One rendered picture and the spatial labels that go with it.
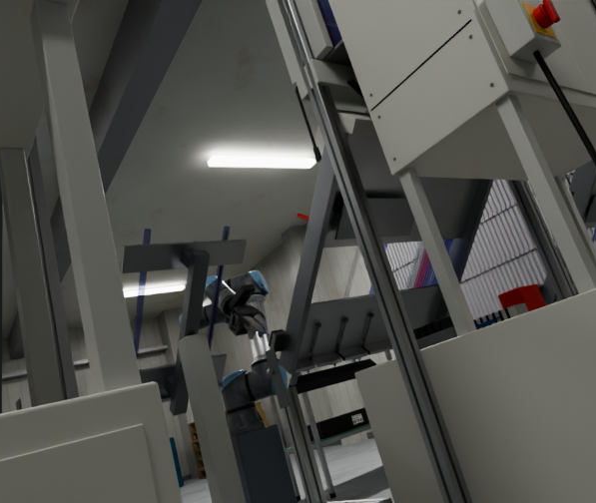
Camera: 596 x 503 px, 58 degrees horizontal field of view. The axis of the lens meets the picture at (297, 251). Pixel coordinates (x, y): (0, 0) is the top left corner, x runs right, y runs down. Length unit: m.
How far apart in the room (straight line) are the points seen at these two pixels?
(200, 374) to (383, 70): 0.85
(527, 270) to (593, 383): 4.42
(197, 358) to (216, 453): 0.23
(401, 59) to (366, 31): 0.14
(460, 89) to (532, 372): 0.55
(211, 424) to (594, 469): 0.82
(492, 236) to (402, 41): 4.44
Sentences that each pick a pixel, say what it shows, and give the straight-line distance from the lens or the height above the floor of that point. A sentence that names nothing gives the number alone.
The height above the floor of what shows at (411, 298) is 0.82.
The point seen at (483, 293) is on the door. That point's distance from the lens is 5.74.
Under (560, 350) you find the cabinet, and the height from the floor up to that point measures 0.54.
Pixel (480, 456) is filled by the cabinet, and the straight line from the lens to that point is 1.21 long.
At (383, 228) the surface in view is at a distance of 1.60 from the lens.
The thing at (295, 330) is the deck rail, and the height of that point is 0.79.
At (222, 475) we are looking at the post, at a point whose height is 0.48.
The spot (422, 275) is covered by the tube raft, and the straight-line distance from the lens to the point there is 1.92.
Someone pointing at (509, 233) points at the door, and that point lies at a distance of 5.51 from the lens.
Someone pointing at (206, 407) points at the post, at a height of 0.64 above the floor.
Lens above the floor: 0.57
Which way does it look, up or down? 16 degrees up
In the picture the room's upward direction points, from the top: 17 degrees counter-clockwise
